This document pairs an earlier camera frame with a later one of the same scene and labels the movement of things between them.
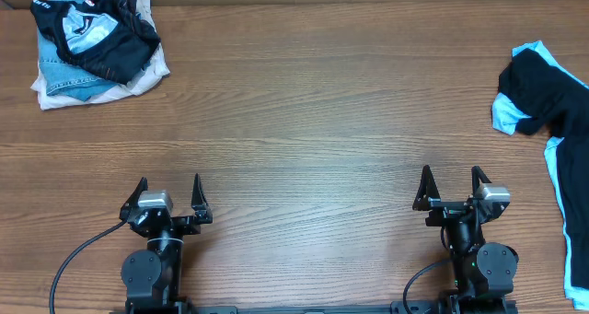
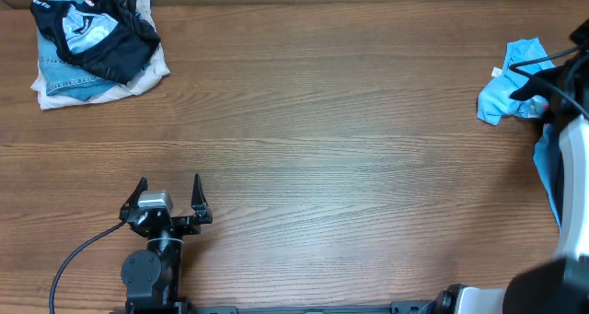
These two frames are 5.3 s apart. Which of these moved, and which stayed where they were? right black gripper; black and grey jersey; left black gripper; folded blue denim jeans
Moved: right black gripper
Stayed: folded blue denim jeans; left black gripper; black and grey jersey
